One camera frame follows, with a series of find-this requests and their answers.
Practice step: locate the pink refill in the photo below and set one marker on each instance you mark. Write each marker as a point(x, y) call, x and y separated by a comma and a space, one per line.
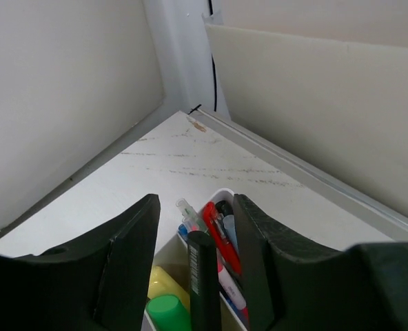
point(230, 288)

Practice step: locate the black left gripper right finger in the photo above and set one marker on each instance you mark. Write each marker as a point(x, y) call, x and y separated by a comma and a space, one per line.
point(293, 283)

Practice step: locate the green refill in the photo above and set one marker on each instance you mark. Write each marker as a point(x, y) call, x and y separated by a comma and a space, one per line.
point(191, 219)

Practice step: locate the red gel pen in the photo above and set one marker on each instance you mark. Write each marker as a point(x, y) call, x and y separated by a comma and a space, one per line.
point(213, 221)

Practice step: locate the yellow highlighter clear cap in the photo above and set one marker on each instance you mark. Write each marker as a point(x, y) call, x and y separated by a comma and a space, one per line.
point(161, 283)

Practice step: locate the white three-compartment organizer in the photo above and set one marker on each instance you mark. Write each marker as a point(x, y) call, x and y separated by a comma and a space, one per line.
point(173, 258)

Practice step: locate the blue gel pen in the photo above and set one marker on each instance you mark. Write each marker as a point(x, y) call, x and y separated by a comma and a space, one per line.
point(182, 230)

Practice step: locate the blue clear pen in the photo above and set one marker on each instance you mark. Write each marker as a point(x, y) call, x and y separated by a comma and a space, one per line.
point(229, 226)

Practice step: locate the black marker yellow cap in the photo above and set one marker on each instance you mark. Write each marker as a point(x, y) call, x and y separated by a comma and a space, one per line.
point(205, 307)

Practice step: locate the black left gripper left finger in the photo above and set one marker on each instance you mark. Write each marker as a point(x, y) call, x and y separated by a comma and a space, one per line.
point(97, 281)

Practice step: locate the black marker green cap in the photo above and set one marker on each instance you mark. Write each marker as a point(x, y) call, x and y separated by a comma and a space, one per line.
point(168, 313)

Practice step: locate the black mechanical pencil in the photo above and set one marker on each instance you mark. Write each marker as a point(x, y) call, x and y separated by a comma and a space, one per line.
point(223, 209)

